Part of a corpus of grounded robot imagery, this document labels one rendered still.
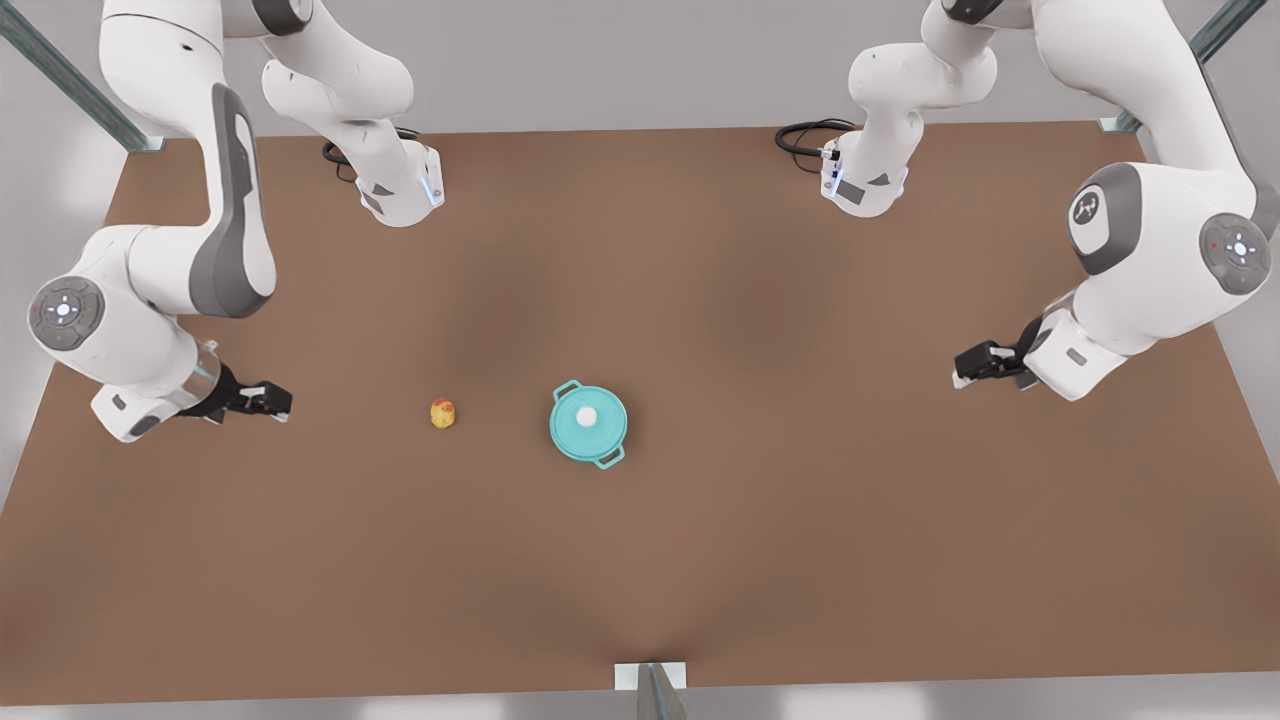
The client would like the teal lid with white knob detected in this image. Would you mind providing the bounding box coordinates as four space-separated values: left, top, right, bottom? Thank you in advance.
551 386 629 458

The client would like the teal pot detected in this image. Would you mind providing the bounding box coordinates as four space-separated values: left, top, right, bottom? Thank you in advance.
548 379 631 471

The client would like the black cable loop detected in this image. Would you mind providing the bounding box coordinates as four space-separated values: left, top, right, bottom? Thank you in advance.
775 118 859 175
322 127 422 185

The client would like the silver frame post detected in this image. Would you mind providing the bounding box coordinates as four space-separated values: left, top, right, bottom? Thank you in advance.
1098 0 1269 135
0 0 166 154
614 661 689 720

